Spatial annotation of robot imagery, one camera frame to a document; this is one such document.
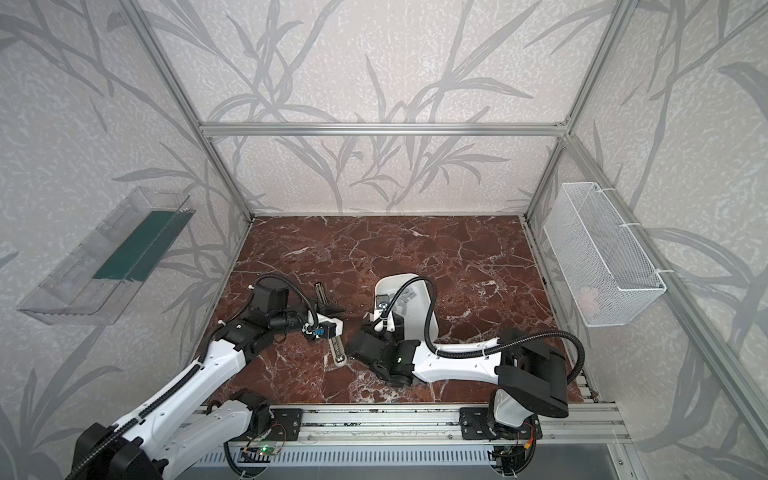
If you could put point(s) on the white oval tray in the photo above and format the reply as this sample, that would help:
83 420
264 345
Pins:
409 309

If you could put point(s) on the white wire mesh basket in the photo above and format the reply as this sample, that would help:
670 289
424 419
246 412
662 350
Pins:
596 247

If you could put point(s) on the green circuit board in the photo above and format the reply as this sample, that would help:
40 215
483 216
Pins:
260 454

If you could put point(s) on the beige black long stapler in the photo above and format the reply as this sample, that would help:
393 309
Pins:
327 309

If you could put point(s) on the clear plastic wall bin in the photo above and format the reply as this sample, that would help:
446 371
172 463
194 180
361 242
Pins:
96 282

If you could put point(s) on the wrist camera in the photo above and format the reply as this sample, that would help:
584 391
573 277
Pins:
384 316
326 328

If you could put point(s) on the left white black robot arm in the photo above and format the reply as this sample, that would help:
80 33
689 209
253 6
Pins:
155 440

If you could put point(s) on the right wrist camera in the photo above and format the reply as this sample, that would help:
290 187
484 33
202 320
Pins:
384 316

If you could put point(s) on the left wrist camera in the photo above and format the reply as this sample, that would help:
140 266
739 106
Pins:
326 328

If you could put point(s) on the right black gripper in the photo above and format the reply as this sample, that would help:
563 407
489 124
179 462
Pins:
365 349

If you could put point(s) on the pink object in basket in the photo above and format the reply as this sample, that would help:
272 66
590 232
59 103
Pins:
588 299

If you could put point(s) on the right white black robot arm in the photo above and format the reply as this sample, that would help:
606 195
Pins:
530 371

